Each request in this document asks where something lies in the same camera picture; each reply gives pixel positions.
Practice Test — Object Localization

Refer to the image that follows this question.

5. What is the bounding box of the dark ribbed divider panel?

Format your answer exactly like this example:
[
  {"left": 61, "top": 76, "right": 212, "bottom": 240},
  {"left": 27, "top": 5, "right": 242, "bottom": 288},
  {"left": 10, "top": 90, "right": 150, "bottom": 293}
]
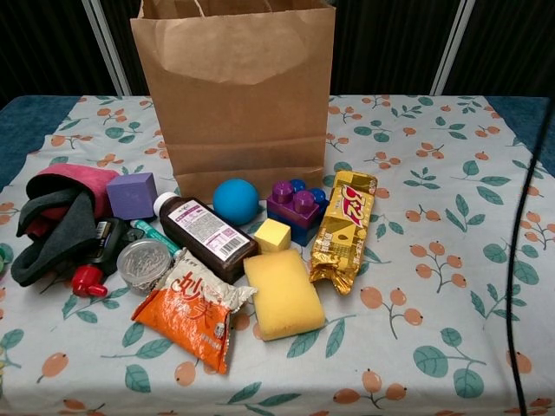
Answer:
[
  {"left": 101, "top": 0, "right": 151, "bottom": 97},
  {"left": 437, "top": 0, "right": 555, "bottom": 99},
  {"left": 0, "top": 0, "right": 116, "bottom": 99},
  {"left": 333, "top": 0, "right": 467, "bottom": 96}
]

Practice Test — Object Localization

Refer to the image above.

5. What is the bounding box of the gold snack package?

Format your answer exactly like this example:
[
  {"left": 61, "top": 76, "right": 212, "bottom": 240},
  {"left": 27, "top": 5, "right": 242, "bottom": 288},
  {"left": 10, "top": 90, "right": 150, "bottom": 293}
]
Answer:
[{"left": 308, "top": 170, "right": 379, "bottom": 296}]

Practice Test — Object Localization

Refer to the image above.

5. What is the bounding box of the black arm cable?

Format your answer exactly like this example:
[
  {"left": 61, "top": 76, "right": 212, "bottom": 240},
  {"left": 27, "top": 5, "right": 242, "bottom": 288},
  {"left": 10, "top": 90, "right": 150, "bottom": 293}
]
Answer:
[{"left": 506, "top": 99, "right": 555, "bottom": 416}]

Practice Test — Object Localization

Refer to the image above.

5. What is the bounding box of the purple and blue toy brick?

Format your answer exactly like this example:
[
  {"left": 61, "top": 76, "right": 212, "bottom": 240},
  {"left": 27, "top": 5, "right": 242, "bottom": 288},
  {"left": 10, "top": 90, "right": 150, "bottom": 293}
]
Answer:
[{"left": 265, "top": 178, "right": 330, "bottom": 247}]

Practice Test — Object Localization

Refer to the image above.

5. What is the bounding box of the blue ball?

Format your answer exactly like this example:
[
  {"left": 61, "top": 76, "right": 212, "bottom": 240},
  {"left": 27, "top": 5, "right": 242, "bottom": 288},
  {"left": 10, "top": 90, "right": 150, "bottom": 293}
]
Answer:
[{"left": 212, "top": 178, "right": 260, "bottom": 226}]

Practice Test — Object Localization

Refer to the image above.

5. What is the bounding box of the purple foam cube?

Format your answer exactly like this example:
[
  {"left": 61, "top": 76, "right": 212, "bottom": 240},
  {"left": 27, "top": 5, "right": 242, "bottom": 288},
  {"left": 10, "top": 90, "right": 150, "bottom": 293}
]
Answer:
[{"left": 106, "top": 172, "right": 158, "bottom": 220}]

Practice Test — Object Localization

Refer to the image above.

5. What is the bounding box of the pink cloth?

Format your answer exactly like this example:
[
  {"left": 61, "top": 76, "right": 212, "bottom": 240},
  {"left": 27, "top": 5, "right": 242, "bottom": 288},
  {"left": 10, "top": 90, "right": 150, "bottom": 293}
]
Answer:
[{"left": 25, "top": 163, "right": 121, "bottom": 220}]

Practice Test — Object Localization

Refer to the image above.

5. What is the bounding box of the floral tablecloth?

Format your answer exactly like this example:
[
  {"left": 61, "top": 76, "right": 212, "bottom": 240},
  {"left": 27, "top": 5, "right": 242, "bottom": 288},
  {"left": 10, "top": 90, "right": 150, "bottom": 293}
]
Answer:
[{"left": 0, "top": 94, "right": 555, "bottom": 416}]

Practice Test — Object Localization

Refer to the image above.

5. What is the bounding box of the dark grey cloth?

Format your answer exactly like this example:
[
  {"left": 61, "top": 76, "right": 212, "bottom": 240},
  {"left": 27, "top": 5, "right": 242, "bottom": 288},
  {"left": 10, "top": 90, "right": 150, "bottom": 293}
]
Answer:
[{"left": 10, "top": 172, "right": 99, "bottom": 287}]

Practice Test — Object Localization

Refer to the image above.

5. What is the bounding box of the yellow sponge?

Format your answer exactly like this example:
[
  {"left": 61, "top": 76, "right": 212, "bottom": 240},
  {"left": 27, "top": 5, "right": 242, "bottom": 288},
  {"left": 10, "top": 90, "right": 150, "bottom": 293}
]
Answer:
[{"left": 242, "top": 249, "right": 326, "bottom": 342}]

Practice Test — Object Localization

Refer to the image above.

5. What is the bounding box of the clear round container of pins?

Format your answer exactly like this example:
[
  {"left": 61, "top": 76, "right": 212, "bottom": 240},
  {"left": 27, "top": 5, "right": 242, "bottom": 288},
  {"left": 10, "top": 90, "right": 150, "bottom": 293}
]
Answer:
[{"left": 115, "top": 239, "right": 173, "bottom": 297}]

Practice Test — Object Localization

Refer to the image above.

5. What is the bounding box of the brown paper bag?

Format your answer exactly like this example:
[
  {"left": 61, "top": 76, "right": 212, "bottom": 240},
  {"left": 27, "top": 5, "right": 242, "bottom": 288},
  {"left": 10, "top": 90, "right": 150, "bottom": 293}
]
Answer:
[{"left": 129, "top": 0, "right": 338, "bottom": 205}]

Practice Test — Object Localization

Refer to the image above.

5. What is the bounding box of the teal tube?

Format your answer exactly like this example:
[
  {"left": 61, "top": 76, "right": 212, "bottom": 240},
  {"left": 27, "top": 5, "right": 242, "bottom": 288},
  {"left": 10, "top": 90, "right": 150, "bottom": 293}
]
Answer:
[{"left": 129, "top": 218, "right": 182, "bottom": 257}]

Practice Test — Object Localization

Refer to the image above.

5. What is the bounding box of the dark brown drink bottle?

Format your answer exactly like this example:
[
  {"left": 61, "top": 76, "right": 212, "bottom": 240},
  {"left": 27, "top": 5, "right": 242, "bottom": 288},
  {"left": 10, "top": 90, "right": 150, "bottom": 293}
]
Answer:
[{"left": 153, "top": 192, "right": 261, "bottom": 285}]

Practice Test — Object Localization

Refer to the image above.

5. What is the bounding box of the small yellow foam cube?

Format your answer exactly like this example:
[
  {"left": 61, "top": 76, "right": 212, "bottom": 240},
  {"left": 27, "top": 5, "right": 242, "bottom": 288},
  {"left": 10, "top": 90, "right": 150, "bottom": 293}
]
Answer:
[{"left": 253, "top": 218, "right": 291, "bottom": 255}]

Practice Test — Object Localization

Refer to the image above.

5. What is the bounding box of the orange snack bag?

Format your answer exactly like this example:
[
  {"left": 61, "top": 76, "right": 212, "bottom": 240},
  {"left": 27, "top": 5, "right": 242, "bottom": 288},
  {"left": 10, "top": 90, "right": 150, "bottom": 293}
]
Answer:
[{"left": 131, "top": 247, "right": 258, "bottom": 376}]

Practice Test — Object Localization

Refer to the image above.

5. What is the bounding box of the colourful feather toy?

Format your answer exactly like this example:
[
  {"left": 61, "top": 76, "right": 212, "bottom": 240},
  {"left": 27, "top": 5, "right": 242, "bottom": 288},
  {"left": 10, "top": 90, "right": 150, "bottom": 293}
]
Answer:
[{"left": 0, "top": 243, "right": 14, "bottom": 283}]

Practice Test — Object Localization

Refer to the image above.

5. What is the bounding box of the black bottle with red cap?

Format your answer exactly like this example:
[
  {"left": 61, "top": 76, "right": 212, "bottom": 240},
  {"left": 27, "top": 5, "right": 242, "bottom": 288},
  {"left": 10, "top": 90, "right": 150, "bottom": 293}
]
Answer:
[{"left": 71, "top": 218, "right": 131, "bottom": 298}]

